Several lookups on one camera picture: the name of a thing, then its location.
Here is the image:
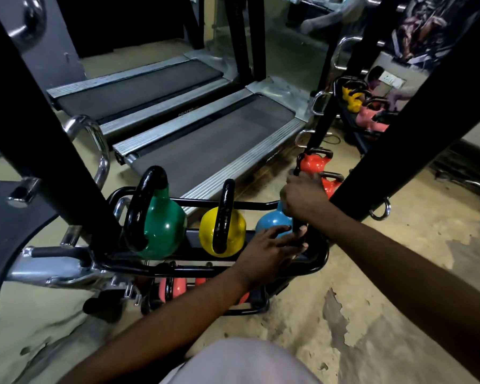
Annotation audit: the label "person's right hand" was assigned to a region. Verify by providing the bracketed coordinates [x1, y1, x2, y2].
[279, 172, 337, 225]

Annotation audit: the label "person's left hand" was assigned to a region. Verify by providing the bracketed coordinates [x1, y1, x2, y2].
[231, 225, 309, 291]

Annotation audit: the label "blue kettlebell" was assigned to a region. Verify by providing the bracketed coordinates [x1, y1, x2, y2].
[255, 201, 309, 253]

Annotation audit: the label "person's left forearm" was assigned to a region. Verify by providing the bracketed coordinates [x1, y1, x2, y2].
[56, 270, 257, 384]

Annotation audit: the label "person's right forearm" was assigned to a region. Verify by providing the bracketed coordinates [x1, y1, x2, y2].
[310, 204, 480, 384]

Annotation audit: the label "red kettlebell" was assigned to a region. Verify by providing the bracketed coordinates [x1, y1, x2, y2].
[319, 171, 345, 199]
[296, 147, 334, 175]

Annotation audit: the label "black kettlebell rack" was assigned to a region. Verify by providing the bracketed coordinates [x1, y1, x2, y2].
[89, 186, 330, 316]

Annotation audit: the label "pink kettlebell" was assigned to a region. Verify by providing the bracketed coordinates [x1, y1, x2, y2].
[194, 276, 251, 306]
[158, 261, 189, 304]

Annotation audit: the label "yellow kettlebell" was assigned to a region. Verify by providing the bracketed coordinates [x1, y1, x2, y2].
[199, 178, 247, 259]

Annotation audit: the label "grey treadmill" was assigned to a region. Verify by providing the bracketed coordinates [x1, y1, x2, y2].
[47, 48, 242, 144]
[113, 76, 313, 217]

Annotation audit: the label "green kettlebell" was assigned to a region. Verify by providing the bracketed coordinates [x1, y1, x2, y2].
[124, 166, 188, 260]

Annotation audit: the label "person's light grey shorts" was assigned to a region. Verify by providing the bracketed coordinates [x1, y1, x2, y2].
[159, 338, 325, 384]

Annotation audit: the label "black treadmill uprights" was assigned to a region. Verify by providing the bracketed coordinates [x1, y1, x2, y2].
[223, 0, 267, 85]

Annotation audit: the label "chrome ring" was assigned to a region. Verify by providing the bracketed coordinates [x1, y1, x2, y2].
[368, 197, 392, 221]

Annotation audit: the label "black machine frame beam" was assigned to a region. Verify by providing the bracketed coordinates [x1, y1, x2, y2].
[329, 0, 480, 223]
[0, 0, 124, 252]

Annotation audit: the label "wall mirror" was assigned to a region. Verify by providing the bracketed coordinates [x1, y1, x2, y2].
[310, 0, 470, 156]

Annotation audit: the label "black floor cables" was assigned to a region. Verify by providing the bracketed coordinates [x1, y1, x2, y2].
[429, 150, 480, 194]

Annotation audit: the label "curved chrome handle bar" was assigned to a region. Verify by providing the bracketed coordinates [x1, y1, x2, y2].
[60, 114, 111, 249]

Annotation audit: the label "chrome machine bracket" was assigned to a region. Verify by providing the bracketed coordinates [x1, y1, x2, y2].
[5, 245, 142, 306]

